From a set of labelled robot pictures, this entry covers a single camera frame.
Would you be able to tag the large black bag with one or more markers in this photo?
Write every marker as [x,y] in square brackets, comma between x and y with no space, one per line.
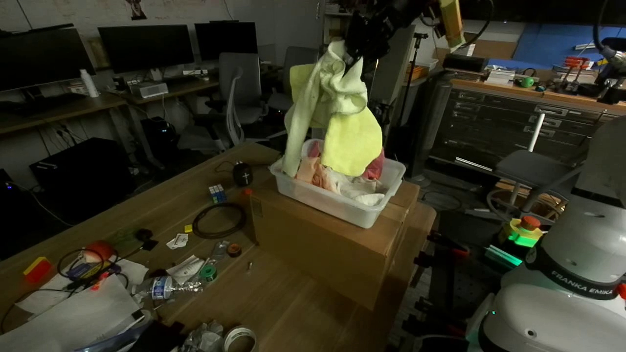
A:
[85,177]

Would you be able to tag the small dark wall figure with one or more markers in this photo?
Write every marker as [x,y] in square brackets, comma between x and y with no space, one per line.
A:
[138,9]

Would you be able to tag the clear plastic bottle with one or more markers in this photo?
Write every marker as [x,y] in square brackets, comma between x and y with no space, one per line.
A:
[159,286]

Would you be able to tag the white tape roll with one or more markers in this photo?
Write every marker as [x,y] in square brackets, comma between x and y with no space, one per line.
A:
[230,333]

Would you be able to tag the tiny orange object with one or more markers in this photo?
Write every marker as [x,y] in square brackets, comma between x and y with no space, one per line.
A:
[247,193]

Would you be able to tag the small black object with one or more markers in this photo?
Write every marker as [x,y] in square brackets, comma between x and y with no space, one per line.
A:
[146,238]

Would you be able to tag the translucent white plastic storage box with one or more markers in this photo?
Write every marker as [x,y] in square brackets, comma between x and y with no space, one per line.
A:
[339,206]

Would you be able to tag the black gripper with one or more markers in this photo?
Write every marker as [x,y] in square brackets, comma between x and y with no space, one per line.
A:
[392,26]

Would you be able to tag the small green object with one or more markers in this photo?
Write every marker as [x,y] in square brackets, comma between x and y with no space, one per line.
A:
[208,271]

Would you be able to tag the red and yellow block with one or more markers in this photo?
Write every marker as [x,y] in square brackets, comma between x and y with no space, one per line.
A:
[38,271]

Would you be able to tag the small orange round object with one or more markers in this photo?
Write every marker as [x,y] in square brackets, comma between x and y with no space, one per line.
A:
[234,249]

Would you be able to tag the black computer monitor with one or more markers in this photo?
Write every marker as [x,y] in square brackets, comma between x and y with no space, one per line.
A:
[40,60]
[226,40]
[148,48]

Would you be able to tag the small Rubik's cube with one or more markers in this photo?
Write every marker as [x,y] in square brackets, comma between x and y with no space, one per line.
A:
[218,194]

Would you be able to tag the small white tag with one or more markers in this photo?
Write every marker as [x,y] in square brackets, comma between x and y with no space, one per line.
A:
[177,241]

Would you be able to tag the clear flat packet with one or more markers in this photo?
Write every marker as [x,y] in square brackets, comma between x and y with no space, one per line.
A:
[187,267]

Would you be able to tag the black computer mouse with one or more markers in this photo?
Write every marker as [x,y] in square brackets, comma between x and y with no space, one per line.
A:
[242,175]

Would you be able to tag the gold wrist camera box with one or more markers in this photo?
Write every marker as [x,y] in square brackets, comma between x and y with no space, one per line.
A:
[453,22]

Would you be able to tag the crumpled clear plastic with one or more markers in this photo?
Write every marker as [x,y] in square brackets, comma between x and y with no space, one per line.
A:
[202,339]

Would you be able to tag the light grey upright panel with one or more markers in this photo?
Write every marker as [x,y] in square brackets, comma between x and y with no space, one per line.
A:
[394,71]

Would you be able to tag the pink cloth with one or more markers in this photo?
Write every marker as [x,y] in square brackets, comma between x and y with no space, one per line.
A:
[375,169]

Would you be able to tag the blue sheet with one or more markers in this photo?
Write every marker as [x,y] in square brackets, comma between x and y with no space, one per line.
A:
[560,46]

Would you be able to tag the red round lid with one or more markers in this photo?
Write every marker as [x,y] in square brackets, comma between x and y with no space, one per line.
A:
[101,251]

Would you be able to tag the white cloth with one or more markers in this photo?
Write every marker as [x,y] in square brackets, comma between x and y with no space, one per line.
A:
[363,191]

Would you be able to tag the brown cardboard box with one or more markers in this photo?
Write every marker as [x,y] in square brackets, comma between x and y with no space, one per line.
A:
[326,247]

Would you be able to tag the yellow emergency stop button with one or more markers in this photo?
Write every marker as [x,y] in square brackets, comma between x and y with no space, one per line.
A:
[525,236]

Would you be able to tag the peach cloth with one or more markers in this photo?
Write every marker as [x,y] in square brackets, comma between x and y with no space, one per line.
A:
[314,171]

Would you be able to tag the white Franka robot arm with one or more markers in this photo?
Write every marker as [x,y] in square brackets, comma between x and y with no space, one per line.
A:
[574,314]

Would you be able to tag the black drawer cabinet wooden top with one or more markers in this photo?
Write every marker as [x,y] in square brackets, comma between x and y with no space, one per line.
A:
[496,130]

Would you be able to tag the pale yellow cloth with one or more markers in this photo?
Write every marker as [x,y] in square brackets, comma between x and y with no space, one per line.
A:
[345,130]

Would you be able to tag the light grey office chair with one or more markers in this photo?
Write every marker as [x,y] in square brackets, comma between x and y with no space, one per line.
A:
[238,79]

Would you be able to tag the dark grey office chair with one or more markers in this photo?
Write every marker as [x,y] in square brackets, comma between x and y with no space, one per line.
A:
[535,169]

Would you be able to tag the long wooden wall desk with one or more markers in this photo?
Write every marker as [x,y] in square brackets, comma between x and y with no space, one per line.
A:
[60,112]

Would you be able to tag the white desk device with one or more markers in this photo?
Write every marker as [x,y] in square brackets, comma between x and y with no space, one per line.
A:
[153,91]

